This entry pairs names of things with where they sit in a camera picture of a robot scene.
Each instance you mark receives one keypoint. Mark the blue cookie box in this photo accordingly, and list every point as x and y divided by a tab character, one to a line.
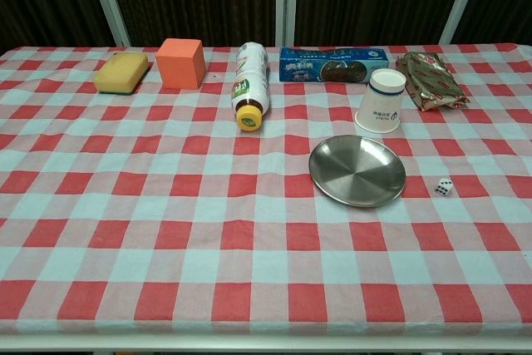
316	68

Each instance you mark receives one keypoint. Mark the white paper cup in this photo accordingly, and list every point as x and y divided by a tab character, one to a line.
380	105

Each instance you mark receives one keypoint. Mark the small white die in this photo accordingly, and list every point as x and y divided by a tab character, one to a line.
443	187

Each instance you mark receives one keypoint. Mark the orange foam cube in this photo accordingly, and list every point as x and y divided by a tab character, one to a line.
178	66

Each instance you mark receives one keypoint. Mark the yellow green sponge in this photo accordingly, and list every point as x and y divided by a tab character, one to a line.
120	72

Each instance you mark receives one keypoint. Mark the round stainless steel plate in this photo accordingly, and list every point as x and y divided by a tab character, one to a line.
357	172

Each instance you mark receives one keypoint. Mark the white bottle with yellow cap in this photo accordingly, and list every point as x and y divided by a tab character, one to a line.
251	80

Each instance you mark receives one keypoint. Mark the red white checked tablecloth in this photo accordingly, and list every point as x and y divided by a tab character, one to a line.
208	213

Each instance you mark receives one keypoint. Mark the gold red snack packet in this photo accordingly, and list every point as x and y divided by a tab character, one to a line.
430	80

